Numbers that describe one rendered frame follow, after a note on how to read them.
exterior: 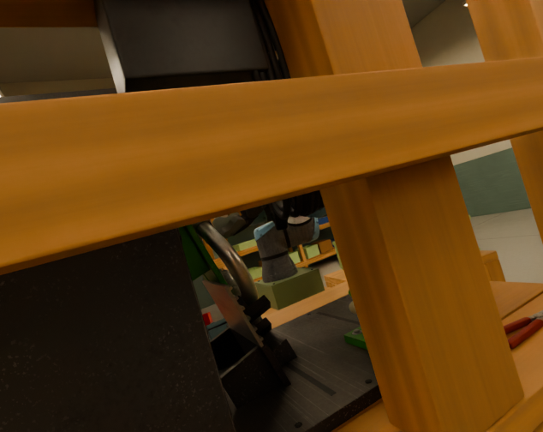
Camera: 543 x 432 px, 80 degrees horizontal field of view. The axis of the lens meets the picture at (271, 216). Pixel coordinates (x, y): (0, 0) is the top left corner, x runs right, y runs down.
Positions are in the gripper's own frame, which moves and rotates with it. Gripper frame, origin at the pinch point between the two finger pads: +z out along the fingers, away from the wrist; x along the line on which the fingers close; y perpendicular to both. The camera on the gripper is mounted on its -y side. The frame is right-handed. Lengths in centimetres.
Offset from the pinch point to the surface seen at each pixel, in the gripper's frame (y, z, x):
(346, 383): -34.6, -1.0, -8.9
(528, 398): -51, -13, 0
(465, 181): 135, -657, -456
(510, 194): 46, -646, -433
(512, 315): -46, -34, -14
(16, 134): -21.0, 16.0, 36.8
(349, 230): -27.5, -6.9, 16.0
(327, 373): -30.9, -1.0, -12.5
